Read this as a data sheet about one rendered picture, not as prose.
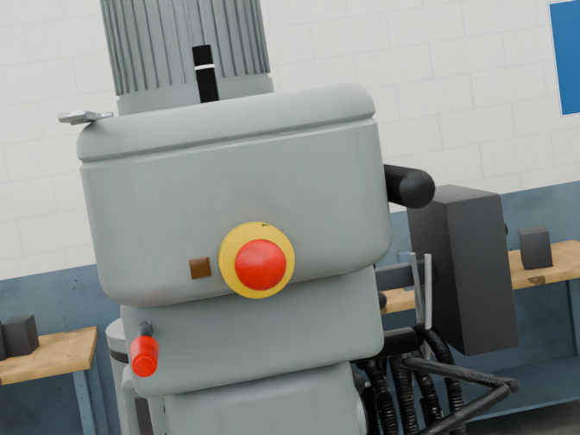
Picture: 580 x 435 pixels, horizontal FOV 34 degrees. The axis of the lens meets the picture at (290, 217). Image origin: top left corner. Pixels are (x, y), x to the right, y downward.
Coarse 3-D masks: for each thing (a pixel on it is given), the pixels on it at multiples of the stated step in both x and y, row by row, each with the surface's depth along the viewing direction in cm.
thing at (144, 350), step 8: (144, 328) 83; (152, 328) 86; (144, 336) 77; (136, 344) 75; (144, 344) 75; (152, 344) 76; (136, 352) 73; (144, 352) 73; (152, 352) 73; (136, 360) 73; (144, 360) 72; (152, 360) 73; (136, 368) 72; (144, 368) 73; (152, 368) 73; (144, 376) 73
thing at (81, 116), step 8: (64, 112) 69; (72, 112) 69; (80, 112) 69; (88, 112) 72; (104, 112) 89; (112, 112) 91; (64, 120) 69; (72, 120) 69; (80, 120) 71; (88, 120) 76; (96, 120) 83
